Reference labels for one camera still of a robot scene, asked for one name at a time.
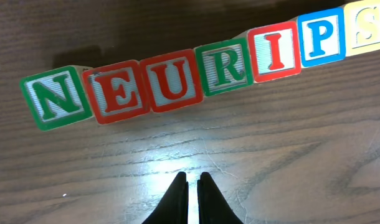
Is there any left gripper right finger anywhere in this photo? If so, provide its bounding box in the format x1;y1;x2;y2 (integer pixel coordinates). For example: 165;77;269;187
197;172;243;224

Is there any red U block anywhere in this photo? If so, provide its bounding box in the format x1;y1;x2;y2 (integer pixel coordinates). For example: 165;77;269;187
140;49;204;113

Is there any yellow block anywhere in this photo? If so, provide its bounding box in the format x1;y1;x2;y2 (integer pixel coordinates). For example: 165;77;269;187
343;0;380;57

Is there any blue P block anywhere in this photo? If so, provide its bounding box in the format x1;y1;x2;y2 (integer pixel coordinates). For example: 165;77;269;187
297;7;346;68

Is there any green N block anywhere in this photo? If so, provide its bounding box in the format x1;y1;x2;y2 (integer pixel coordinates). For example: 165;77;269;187
20;65;93;131

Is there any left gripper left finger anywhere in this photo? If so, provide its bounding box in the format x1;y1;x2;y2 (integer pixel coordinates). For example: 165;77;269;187
142;172;189;224

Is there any green R block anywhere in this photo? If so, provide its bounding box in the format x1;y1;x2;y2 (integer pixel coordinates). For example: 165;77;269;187
194;38;254;96

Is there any red I block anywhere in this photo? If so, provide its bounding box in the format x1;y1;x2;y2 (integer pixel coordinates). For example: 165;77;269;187
235;21;302;83

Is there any red E block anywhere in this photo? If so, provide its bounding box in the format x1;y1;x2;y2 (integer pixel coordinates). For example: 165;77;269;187
82;60;151;124

